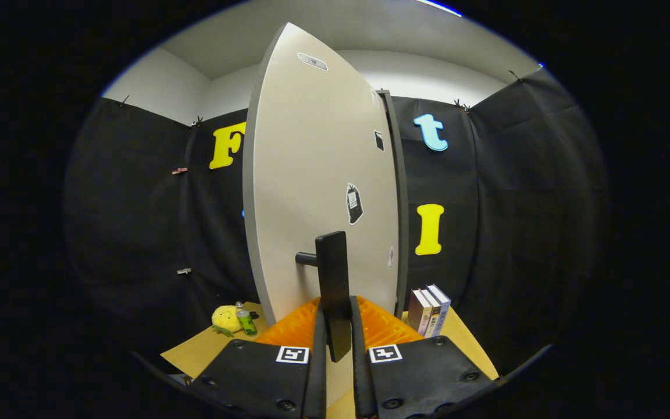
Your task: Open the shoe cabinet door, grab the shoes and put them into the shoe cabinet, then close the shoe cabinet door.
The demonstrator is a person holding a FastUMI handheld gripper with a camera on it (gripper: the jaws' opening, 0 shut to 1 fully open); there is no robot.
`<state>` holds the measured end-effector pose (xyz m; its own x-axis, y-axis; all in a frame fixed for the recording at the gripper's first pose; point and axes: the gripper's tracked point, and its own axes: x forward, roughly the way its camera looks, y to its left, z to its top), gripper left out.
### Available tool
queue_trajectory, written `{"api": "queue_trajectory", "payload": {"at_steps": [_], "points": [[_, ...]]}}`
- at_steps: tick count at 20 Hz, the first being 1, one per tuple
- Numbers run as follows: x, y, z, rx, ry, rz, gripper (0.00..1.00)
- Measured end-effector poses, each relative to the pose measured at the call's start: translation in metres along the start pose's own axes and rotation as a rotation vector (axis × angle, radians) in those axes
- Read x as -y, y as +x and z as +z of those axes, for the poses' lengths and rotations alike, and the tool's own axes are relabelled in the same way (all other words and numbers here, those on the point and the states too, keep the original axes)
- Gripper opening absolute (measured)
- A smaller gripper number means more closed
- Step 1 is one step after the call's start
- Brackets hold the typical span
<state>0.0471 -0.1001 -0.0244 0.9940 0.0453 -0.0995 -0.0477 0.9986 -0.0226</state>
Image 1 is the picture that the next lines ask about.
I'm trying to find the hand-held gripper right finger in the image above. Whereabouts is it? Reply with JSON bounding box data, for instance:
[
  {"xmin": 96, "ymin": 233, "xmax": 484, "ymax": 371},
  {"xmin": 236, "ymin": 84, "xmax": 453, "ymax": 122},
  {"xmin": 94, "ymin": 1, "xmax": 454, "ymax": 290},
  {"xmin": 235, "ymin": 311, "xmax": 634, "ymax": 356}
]
[{"xmin": 350, "ymin": 296, "xmax": 496, "ymax": 419}]

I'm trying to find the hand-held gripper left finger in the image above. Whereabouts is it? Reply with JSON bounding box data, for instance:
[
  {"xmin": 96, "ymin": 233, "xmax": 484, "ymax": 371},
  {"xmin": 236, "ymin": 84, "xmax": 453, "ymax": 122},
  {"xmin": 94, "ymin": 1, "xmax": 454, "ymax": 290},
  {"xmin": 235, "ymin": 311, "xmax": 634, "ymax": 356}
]
[{"xmin": 190, "ymin": 297, "xmax": 329, "ymax": 419}]

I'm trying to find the dark grey shoe cabinet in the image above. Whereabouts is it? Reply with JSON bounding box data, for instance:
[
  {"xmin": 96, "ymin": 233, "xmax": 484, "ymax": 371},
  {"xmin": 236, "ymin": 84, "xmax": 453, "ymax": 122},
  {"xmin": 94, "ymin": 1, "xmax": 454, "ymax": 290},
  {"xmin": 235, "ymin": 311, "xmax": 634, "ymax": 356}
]
[{"xmin": 376, "ymin": 89, "xmax": 411, "ymax": 319}]

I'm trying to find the beige shoe cabinet door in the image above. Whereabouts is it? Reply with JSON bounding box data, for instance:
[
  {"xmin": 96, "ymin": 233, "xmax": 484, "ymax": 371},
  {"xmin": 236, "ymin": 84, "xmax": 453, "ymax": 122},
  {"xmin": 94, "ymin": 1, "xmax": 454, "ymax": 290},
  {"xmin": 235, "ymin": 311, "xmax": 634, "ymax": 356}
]
[{"xmin": 242, "ymin": 22, "xmax": 401, "ymax": 363}]

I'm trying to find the green label drink bottle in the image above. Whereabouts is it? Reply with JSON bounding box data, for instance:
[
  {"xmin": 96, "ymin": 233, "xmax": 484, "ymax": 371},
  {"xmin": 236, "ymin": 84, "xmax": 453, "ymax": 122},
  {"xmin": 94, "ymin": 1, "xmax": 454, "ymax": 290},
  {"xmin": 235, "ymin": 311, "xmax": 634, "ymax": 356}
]
[{"xmin": 234, "ymin": 301, "xmax": 258, "ymax": 337}]

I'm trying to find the dark cover book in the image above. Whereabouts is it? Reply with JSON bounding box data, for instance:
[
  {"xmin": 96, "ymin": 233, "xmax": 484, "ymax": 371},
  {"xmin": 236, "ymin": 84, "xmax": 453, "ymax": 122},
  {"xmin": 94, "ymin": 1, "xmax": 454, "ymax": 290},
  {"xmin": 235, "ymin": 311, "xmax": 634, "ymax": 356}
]
[{"xmin": 407, "ymin": 289, "xmax": 433, "ymax": 336}]

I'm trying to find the brown cover book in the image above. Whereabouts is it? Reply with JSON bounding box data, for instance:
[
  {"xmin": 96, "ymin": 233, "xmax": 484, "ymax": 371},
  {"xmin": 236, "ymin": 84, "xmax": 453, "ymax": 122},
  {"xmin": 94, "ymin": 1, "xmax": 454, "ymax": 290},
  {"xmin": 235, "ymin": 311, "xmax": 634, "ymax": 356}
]
[{"xmin": 421, "ymin": 287, "xmax": 442, "ymax": 338}]

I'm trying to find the yellow plush pineapple toy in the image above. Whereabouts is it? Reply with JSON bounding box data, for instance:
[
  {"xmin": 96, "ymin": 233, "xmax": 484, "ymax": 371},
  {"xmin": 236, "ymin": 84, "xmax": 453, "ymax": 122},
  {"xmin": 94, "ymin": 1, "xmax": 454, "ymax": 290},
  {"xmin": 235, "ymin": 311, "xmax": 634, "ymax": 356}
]
[{"xmin": 211, "ymin": 305, "xmax": 243, "ymax": 338}]

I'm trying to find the black backdrop cloth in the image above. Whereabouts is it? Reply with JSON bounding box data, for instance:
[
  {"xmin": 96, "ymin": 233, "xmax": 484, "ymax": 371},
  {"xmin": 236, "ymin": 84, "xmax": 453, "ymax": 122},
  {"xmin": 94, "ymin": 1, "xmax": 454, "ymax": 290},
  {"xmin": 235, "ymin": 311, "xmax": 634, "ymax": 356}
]
[{"xmin": 62, "ymin": 67, "xmax": 612, "ymax": 376}]

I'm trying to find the long ceiling light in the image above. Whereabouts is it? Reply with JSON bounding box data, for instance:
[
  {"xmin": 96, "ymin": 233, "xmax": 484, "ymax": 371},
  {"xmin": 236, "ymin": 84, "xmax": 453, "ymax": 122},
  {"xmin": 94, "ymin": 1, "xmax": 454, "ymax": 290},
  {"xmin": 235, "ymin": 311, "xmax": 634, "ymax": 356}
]
[{"xmin": 416, "ymin": 0, "xmax": 463, "ymax": 17}]

